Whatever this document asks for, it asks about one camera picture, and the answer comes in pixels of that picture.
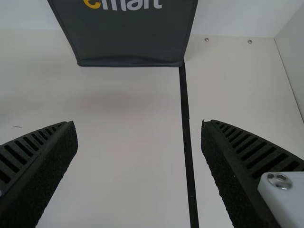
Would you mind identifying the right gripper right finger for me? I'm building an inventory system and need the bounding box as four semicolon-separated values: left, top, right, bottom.
200;118;304;228

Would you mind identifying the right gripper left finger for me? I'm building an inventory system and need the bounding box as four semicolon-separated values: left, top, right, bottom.
0;120;79;228

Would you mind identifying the black strip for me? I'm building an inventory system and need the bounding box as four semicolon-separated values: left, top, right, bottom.
178;62;200;228

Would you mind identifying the dark grey bag with straps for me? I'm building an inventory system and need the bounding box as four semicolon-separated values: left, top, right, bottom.
47;0;200;68

